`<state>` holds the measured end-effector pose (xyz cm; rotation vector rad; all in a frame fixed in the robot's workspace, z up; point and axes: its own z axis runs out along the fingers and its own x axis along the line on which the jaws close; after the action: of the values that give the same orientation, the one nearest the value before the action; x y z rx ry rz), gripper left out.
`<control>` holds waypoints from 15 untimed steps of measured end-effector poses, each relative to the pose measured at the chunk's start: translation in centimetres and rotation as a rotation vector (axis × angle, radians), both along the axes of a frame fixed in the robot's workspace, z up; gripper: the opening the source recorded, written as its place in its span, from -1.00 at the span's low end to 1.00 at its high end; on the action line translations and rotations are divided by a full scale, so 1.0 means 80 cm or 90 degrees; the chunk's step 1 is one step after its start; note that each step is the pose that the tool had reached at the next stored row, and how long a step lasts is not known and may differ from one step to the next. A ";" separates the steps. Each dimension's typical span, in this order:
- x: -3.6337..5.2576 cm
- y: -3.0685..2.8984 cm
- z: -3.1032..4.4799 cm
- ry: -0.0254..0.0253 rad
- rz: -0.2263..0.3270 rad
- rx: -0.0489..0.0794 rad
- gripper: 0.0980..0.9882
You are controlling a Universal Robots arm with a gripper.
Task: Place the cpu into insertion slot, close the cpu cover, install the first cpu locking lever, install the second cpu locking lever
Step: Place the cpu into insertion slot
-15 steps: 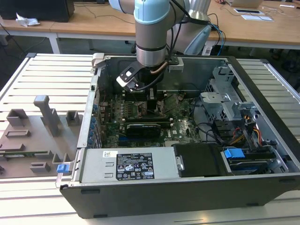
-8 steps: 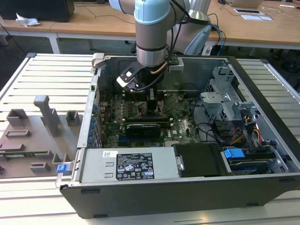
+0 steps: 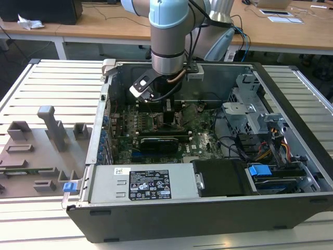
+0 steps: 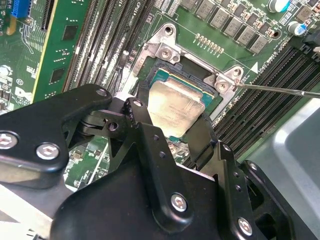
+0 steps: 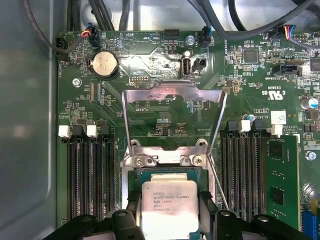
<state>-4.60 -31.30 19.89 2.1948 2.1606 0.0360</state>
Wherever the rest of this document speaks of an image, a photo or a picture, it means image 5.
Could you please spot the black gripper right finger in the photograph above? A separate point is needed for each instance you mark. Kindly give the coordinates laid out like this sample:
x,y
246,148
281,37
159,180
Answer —
x,y
227,225

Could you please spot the black and grey PC case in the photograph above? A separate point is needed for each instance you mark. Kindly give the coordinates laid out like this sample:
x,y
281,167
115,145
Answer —
x,y
25,125

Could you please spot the blue expansion slot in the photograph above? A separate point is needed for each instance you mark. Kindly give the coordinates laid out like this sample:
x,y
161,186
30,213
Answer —
x,y
307,220

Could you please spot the silver coin battery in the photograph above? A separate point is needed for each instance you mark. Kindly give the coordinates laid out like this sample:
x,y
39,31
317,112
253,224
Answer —
x,y
105,63

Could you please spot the metal socket cover frame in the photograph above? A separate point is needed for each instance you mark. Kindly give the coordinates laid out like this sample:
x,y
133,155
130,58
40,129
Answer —
x,y
155,94

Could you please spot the green RAM stick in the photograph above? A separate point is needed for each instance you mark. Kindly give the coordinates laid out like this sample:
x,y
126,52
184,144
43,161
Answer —
x,y
282,175

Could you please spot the silver-topped CPU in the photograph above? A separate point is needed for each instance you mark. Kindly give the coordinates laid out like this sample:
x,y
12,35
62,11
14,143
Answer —
x,y
170,200

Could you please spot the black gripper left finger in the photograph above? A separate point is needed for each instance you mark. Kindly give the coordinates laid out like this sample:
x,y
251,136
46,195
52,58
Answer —
x,y
125,225

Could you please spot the white sticker label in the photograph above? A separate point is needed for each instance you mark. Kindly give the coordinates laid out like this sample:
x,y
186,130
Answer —
x,y
278,117

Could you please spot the silver cylindrical capacitor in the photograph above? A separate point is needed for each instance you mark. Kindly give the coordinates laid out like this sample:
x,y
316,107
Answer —
x,y
312,103
187,53
250,117

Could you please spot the RAM slot with white clips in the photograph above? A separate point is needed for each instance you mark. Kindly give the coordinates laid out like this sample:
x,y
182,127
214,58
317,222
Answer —
x,y
72,175
260,175
96,175
237,175

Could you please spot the metal USB port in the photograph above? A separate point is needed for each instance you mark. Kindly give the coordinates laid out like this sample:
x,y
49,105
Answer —
x,y
186,67

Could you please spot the silver board screw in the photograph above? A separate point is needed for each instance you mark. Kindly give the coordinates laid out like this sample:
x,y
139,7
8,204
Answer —
x,y
190,39
76,82
311,155

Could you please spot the green motherboard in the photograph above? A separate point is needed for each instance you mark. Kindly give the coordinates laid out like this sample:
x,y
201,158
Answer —
x,y
250,82

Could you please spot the black pin header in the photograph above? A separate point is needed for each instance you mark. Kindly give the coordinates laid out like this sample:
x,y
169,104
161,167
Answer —
x,y
171,34

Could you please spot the black fan header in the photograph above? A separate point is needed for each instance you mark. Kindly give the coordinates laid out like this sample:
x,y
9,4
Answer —
x,y
200,64

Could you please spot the square black chip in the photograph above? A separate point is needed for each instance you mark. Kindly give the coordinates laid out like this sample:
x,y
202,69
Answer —
x,y
250,55

